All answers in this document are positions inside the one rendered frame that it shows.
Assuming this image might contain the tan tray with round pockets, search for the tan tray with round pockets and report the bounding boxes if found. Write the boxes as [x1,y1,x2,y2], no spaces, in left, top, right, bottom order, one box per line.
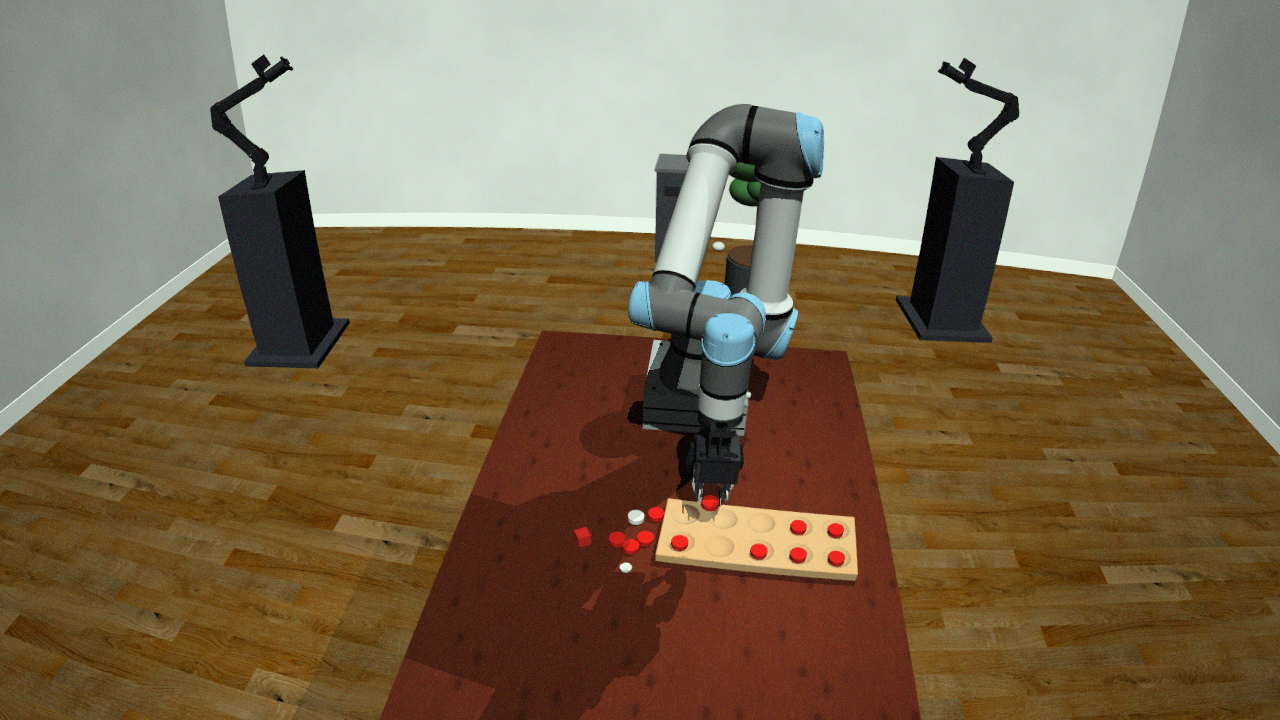
[655,498,858,582]

